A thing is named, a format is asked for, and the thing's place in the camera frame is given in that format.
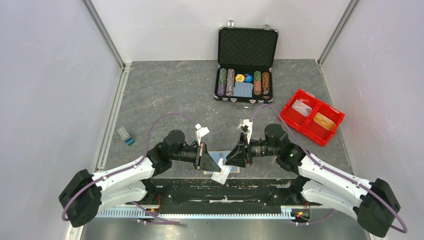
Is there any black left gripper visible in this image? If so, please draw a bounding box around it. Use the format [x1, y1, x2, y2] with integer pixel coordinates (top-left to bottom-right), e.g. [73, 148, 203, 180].
[170, 142, 221, 173]

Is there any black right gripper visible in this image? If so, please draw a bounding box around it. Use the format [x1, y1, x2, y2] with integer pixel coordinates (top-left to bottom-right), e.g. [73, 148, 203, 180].
[225, 132, 279, 168]

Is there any beige leather card holder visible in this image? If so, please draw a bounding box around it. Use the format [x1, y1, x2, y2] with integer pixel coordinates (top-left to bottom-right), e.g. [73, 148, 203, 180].
[209, 151, 240, 175]

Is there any clear plastic card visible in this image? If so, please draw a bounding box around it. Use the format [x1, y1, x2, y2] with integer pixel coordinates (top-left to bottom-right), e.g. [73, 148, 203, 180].
[211, 164, 232, 185]

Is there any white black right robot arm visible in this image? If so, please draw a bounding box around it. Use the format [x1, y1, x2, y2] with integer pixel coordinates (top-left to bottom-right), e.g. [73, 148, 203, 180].
[225, 124, 401, 238]

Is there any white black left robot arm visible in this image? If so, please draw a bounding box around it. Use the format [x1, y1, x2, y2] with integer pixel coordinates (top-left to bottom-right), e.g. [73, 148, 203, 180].
[58, 130, 221, 228]

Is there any blue playing card deck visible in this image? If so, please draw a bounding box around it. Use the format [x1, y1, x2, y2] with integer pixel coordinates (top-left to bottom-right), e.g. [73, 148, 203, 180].
[233, 81, 253, 98]

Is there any white card in bin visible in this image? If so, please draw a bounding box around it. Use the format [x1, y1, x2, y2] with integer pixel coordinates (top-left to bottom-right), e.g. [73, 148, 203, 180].
[291, 99, 312, 117]

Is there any yellow card in bin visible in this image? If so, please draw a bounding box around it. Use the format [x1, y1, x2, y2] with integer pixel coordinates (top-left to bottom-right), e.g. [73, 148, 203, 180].
[313, 112, 335, 131]

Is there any pink white chip row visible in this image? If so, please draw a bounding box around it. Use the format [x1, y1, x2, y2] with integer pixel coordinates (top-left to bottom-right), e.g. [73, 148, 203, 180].
[225, 68, 235, 96]

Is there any yellow dealer chip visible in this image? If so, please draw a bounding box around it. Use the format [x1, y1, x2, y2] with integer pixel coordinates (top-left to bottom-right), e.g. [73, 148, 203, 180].
[235, 74, 246, 82]

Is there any blue dealer chip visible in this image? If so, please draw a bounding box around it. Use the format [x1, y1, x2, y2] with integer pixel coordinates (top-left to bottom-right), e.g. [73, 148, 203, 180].
[244, 74, 253, 83]

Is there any orange brown chip row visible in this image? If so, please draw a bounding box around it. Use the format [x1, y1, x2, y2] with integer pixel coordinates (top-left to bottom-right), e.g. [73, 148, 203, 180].
[261, 72, 270, 99]

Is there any black poker chip case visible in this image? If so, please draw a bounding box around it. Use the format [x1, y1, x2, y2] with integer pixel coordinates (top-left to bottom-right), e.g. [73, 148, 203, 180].
[213, 20, 279, 109]

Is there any green orange chip row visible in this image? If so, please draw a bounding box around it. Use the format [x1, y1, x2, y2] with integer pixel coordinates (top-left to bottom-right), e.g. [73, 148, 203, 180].
[253, 71, 262, 96]

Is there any green purple chip row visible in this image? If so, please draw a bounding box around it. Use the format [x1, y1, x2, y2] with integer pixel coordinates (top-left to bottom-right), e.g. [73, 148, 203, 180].
[217, 68, 227, 96]

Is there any red double plastic bin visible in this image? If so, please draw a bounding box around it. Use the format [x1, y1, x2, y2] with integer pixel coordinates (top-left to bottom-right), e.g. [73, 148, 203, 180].
[280, 88, 345, 147]

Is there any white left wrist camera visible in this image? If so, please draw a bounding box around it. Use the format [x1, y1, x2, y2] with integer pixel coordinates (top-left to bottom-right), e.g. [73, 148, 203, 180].
[194, 123, 210, 146]

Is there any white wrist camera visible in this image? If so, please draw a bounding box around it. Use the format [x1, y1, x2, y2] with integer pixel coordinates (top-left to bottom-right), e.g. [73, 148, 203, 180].
[237, 119, 253, 135]
[194, 123, 210, 146]

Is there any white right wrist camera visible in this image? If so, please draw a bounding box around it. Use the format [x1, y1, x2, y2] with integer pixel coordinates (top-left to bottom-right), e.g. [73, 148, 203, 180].
[237, 119, 253, 135]

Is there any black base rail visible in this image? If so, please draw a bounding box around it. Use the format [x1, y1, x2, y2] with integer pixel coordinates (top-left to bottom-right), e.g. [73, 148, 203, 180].
[137, 178, 307, 215]

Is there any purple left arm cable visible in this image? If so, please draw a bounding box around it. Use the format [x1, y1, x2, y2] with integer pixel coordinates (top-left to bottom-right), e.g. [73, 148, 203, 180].
[61, 112, 202, 226]

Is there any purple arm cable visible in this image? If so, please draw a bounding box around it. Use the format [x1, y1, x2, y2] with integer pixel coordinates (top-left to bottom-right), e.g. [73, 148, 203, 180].
[61, 112, 202, 226]
[250, 103, 408, 234]

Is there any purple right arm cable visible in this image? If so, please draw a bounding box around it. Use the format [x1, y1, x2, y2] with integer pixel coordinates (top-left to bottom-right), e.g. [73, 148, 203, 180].
[250, 103, 408, 234]

